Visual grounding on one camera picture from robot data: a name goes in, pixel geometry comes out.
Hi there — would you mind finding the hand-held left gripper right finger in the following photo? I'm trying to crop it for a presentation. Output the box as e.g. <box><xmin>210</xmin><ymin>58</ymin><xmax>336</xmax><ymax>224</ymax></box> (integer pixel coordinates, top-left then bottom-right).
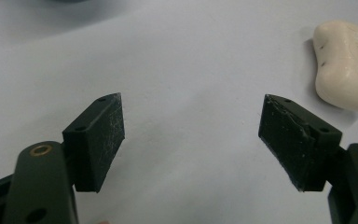
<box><xmin>257</xmin><ymin>93</ymin><xmax>344</xmax><ymax>192</ymax></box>

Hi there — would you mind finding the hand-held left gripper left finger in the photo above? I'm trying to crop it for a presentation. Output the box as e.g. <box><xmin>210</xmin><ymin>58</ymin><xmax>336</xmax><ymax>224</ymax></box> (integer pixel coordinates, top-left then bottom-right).
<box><xmin>62</xmin><ymin>91</ymin><xmax>126</xmax><ymax>193</ymax></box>

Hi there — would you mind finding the white soap bar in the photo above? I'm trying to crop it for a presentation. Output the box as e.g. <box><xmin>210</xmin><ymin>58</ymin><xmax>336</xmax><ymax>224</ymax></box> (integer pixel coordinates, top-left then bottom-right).
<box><xmin>312</xmin><ymin>20</ymin><xmax>358</xmax><ymax>112</ymax></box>

